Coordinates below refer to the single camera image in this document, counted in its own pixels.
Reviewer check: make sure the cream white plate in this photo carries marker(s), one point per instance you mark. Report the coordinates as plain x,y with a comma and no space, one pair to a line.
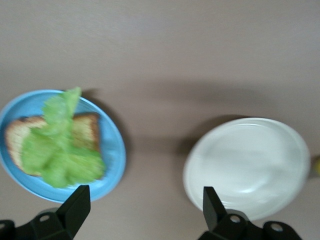
247,167

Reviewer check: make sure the yellow squeeze bottle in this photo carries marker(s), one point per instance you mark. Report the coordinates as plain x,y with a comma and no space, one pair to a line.
317,165

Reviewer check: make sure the green lettuce leaf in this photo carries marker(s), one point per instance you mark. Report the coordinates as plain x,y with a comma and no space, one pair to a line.
57,150

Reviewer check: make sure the brown bread slice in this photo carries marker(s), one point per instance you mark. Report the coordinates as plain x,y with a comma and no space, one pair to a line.
85,132

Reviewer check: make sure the blue plate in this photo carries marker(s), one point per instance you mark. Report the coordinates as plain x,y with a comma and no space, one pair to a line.
110,155

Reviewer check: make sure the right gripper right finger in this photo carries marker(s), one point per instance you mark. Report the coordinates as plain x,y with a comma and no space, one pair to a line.
212,210

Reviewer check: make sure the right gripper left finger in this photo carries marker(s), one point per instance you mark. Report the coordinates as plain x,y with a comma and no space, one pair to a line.
73,210

